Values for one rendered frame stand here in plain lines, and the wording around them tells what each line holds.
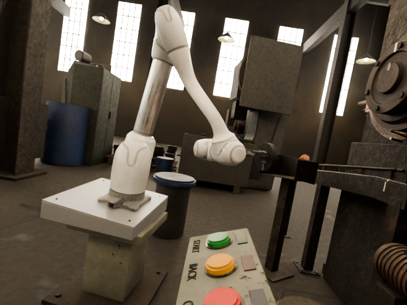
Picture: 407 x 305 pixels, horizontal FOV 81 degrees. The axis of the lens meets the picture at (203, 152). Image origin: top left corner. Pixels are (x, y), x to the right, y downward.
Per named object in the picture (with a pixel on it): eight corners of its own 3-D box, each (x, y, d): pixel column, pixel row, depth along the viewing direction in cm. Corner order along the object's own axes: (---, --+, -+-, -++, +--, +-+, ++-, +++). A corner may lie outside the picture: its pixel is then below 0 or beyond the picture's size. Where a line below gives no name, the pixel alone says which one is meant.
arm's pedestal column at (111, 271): (40, 304, 95) (49, 230, 92) (100, 256, 134) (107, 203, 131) (133, 333, 88) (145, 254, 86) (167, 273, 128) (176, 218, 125)
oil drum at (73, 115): (91, 163, 388) (99, 109, 381) (70, 168, 329) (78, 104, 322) (56, 157, 389) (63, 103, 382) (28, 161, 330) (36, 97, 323)
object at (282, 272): (263, 255, 168) (283, 155, 162) (295, 276, 146) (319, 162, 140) (242, 259, 157) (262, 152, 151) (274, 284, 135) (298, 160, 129)
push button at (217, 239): (230, 239, 42) (228, 229, 42) (232, 250, 38) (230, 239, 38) (208, 242, 42) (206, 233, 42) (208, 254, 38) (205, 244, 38)
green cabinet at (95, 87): (62, 161, 364) (74, 63, 352) (86, 157, 434) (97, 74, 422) (92, 166, 363) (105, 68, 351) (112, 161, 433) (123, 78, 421)
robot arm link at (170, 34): (193, 42, 98) (189, 49, 111) (178, -5, 94) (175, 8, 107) (163, 51, 97) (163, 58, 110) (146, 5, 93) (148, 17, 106)
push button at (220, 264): (234, 262, 34) (232, 250, 34) (237, 279, 30) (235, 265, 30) (207, 266, 34) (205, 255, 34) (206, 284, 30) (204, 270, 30)
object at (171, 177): (189, 227, 195) (197, 176, 191) (185, 245, 163) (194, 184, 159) (151, 220, 195) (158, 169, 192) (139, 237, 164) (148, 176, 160)
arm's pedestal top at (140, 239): (66, 228, 95) (67, 218, 95) (109, 206, 127) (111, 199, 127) (140, 247, 90) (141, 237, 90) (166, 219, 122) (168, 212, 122)
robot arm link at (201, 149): (217, 160, 122) (231, 163, 110) (189, 158, 115) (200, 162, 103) (220, 139, 121) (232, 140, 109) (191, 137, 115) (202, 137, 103)
